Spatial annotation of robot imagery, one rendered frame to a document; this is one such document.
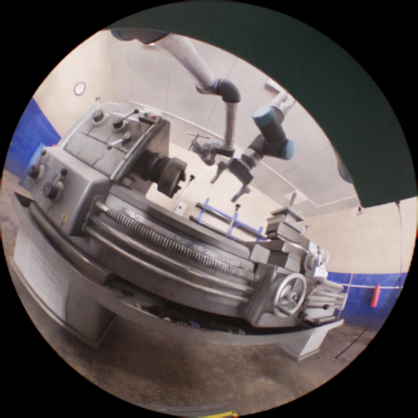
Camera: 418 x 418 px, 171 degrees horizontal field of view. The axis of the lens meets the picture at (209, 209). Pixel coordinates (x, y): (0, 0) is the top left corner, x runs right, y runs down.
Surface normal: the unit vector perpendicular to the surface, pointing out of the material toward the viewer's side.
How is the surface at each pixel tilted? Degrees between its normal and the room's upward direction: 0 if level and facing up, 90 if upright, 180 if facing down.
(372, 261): 90
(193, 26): 180
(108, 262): 90
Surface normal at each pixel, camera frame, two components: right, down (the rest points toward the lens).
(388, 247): -0.88, -0.45
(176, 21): -0.39, 0.87
